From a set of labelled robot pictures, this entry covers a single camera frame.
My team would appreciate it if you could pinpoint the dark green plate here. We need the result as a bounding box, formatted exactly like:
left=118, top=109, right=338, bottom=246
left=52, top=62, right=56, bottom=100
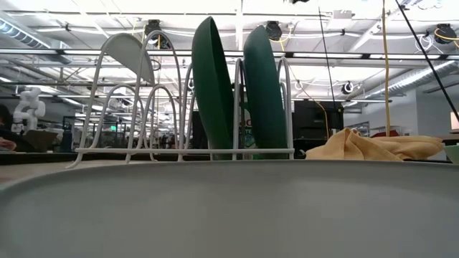
left=191, top=16, right=235, bottom=161

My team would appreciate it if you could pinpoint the teal plate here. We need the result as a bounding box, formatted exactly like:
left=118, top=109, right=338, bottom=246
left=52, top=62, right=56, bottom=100
left=242, top=24, right=289, bottom=161

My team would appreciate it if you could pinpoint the grey plate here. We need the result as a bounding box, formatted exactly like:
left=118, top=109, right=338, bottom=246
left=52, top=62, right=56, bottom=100
left=0, top=159, right=459, bottom=258

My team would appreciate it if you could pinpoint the green Cascade detergent tub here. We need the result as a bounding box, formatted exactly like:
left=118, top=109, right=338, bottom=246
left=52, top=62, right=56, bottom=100
left=236, top=103, right=259, bottom=161

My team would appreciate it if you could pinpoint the black cabinet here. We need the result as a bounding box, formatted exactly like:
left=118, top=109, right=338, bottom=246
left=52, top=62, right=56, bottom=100
left=292, top=100, right=344, bottom=141

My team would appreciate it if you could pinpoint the yellow cloth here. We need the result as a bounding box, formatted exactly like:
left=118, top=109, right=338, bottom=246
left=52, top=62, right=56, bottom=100
left=305, top=128, right=445, bottom=161

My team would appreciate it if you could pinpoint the brown cardboard box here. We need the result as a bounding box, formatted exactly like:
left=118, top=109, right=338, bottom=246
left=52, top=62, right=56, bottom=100
left=24, top=129, right=59, bottom=153

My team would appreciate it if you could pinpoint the person's hand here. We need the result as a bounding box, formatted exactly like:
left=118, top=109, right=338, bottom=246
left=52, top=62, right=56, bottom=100
left=0, top=138, right=18, bottom=152

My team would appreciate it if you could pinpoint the white wire dish rack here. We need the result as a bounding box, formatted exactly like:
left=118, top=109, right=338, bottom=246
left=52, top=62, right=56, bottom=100
left=66, top=29, right=295, bottom=169

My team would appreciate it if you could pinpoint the black reel with yellow cord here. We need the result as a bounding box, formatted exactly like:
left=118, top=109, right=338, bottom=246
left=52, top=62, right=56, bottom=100
left=432, top=23, right=459, bottom=49
left=263, top=20, right=292, bottom=51

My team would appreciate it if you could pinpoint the thin black hanging cable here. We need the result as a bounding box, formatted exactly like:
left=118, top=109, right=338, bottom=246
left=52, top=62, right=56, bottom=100
left=317, top=0, right=337, bottom=108

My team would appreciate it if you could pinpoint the black ceiling cord reel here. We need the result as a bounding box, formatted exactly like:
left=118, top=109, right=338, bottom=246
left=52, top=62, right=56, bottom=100
left=143, top=19, right=170, bottom=50

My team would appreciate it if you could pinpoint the yellow hanging cable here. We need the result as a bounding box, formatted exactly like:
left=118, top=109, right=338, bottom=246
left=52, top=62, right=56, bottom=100
left=380, top=0, right=392, bottom=137

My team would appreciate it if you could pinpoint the thick black hanging cable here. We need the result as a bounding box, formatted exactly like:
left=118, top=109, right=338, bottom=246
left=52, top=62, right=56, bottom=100
left=394, top=0, right=459, bottom=123

